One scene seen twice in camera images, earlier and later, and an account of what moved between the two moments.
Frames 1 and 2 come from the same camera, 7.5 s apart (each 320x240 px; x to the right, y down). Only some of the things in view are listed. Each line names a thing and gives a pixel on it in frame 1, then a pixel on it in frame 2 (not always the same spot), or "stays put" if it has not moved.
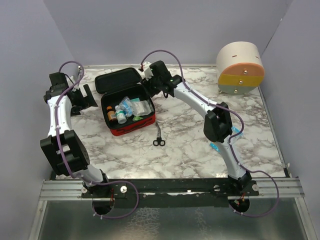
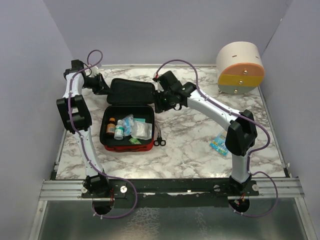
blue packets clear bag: (126, 106) -> (128, 122)
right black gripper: (146, 84) -> (160, 106)
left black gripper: (88, 101) -> (101, 84)
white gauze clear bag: (140, 108) -> (141, 130)
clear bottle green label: (120, 116) -> (119, 130)
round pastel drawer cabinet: (240, 68) stays put
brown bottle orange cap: (111, 114) -> (110, 128)
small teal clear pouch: (135, 100) -> (139, 120)
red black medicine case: (117, 85) -> (125, 97)
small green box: (137, 118) -> (135, 141)
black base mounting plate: (202, 193) stays put
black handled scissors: (159, 141) stays put
